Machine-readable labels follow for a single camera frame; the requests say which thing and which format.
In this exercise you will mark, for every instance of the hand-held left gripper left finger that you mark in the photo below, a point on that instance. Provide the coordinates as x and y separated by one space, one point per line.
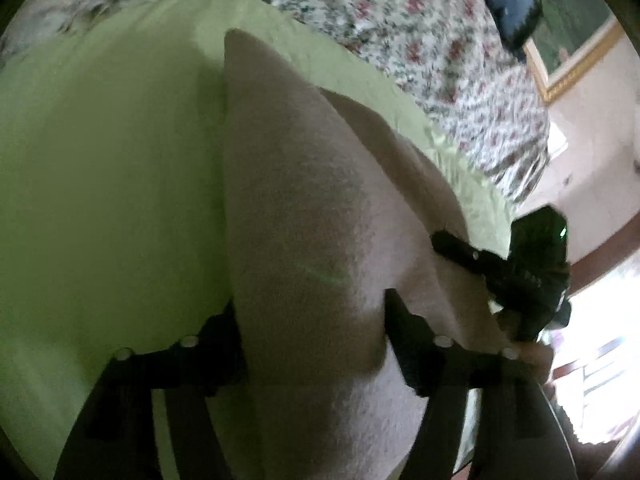
225 355

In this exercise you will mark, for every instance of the person's right hand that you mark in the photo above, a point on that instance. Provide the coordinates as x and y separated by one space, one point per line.
536 356

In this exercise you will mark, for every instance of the gold framed picture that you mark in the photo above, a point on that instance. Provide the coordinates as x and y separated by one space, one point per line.
575 45

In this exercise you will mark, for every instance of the beige sweater with brown hem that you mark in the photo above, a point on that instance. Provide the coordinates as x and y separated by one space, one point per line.
310 200

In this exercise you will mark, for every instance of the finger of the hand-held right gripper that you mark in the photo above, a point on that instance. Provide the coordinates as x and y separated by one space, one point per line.
452 249

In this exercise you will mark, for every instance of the small-flower print quilt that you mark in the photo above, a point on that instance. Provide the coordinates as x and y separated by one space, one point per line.
400 35

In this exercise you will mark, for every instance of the green bed blanket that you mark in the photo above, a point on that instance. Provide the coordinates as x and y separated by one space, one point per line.
100 160

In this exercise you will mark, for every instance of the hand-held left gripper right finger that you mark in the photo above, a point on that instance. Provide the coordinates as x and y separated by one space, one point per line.
406 342

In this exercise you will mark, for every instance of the dark blue cushion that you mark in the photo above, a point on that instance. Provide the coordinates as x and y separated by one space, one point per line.
505 2

